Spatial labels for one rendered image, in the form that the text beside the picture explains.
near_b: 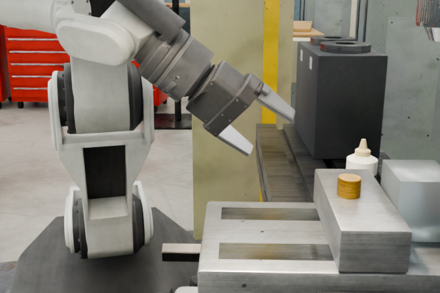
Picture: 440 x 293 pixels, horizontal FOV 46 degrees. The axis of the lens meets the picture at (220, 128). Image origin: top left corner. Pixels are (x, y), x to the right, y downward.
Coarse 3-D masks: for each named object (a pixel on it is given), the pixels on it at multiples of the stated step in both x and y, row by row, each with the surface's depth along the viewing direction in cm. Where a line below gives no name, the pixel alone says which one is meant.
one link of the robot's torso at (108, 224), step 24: (48, 96) 100; (144, 96) 102; (144, 120) 104; (72, 144) 102; (96, 144) 103; (120, 144) 104; (144, 144) 105; (72, 168) 104; (96, 168) 110; (120, 168) 112; (96, 192) 115; (120, 192) 117; (72, 216) 118; (96, 216) 113; (120, 216) 114; (96, 240) 116; (120, 240) 118
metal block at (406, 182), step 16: (384, 160) 52; (400, 160) 52; (416, 160) 52; (432, 160) 52; (384, 176) 52; (400, 176) 48; (416, 176) 48; (432, 176) 48; (400, 192) 47; (416, 192) 47; (432, 192) 47; (400, 208) 47; (416, 208) 47; (432, 208) 47; (416, 224) 48; (432, 224) 48; (416, 240) 48; (432, 240) 48
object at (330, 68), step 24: (312, 48) 97; (336, 48) 90; (360, 48) 90; (312, 72) 93; (336, 72) 89; (360, 72) 89; (384, 72) 89; (312, 96) 94; (336, 96) 90; (360, 96) 90; (384, 96) 91; (312, 120) 94; (336, 120) 92; (360, 120) 92; (312, 144) 94; (336, 144) 93
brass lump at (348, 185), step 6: (342, 174) 51; (348, 174) 51; (342, 180) 49; (348, 180) 49; (354, 180) 49; (360, 180) 49; (342, 186) 49; (348, 186) 49; (354, 186) 49; (360, 186) 49; (342, 192) 49; (348, 192) 49; (354, 192) 49; (360, 192) 50; (348, 198) 49; (354, 198) 49
